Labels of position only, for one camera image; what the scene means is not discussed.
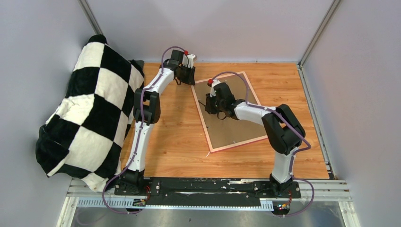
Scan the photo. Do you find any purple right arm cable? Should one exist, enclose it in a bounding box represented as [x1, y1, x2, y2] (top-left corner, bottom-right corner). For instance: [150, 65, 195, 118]
[209, 71, 315, 218]

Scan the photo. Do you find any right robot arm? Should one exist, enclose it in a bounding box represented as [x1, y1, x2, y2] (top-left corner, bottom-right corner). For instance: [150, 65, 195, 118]
[205, 79, 305, 198]

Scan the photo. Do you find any brown frame backing board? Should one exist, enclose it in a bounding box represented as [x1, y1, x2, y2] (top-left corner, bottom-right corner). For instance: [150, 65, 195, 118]
[193, 73, 268, 150]

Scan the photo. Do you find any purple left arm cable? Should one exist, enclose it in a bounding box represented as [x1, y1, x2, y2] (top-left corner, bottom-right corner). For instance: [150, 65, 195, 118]
[102, 46, 189, 215]

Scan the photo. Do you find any black white checkered pillow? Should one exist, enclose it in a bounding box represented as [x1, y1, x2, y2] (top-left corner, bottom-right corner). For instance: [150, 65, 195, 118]
[35, 35, 144, 192]

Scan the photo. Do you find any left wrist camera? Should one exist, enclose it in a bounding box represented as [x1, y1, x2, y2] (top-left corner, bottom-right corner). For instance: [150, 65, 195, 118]
[182, 54, 197, 68]

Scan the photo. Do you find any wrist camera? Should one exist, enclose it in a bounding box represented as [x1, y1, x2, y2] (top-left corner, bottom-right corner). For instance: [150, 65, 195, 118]
[182, 54, 197, 68]
[207, 79, 221, 97]

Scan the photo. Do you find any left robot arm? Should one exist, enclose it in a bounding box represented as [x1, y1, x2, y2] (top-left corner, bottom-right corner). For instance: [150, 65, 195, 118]
[116, 50, 197, 195]

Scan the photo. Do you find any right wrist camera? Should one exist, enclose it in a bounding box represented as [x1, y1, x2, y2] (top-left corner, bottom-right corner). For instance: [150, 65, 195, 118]
[207, 79, 221, 97]

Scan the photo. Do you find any white slotted cable duct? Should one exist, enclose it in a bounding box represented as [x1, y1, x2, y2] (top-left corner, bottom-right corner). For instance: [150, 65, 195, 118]
[75, 196, 275, 210]

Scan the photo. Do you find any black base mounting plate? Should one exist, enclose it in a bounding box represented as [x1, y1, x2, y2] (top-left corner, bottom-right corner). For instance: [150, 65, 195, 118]
[114, 177, 301, 202]

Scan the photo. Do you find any pink picture frame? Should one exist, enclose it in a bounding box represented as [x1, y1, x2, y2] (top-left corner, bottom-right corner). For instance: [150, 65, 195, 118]
[190, 71, 270, 154]

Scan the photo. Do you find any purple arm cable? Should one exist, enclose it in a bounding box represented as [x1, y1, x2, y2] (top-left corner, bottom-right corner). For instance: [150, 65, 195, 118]
[102, 46, 189, 215]
[209, 71, 315, 218]

